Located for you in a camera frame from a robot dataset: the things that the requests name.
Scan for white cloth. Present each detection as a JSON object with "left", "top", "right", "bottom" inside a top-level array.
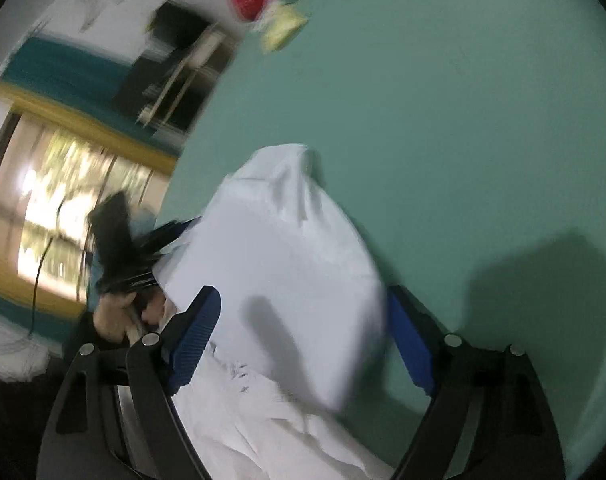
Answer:
[{"left": 0, "top": 309, "right": 52, "bottom": 382}]

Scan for white garment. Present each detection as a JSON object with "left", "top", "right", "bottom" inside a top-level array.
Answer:
[{"left": 153, "top": 144, "right": 400, "bottom": 480}]

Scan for black cable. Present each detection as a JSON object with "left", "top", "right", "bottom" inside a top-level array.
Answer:
[{"left": 29, "top": 199, "right": 68, "bottom": 339}]

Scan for green sheet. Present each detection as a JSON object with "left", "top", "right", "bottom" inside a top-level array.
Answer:
[{"left": 155, "top": 0, "right": 606, "bottom": 467}]

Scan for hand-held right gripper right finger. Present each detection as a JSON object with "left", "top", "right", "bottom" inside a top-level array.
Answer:
[{"left": 385, "top": 285, "right": 567, "bottom": 480}]

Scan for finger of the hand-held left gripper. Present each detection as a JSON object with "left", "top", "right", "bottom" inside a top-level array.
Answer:
[{"left": 142, "top": 217, "right": 204, "bottom": 262}]

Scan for dark furniture with pale frame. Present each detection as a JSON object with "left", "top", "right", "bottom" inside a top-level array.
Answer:
[{"left": 114, "top": 1, "right": 240, "bottom": 137}]

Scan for red and colourful items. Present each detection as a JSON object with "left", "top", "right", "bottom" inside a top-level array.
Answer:
[{"left": 252, "top": 2, "right": 310, "bottom": 54}]

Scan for window with yellow frame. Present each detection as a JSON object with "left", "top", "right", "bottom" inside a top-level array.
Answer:
[{"left": 0, "top": 81, "right": 180, "bottom": 312}]

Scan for person's left hand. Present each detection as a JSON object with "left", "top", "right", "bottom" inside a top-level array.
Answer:
[{"left": 92, "top": 291, "right": 170, "bottom": 347}]

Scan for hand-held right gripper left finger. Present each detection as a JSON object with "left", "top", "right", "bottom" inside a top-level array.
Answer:
[{"left": 35, "top": 285, "right": 222, "bottom": 480}]

